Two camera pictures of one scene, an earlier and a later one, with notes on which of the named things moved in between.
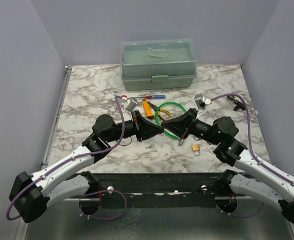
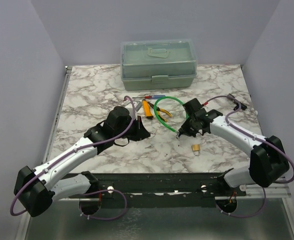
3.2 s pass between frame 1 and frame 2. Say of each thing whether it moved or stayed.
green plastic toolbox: stayed
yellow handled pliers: stayed
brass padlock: stayed
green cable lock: moved
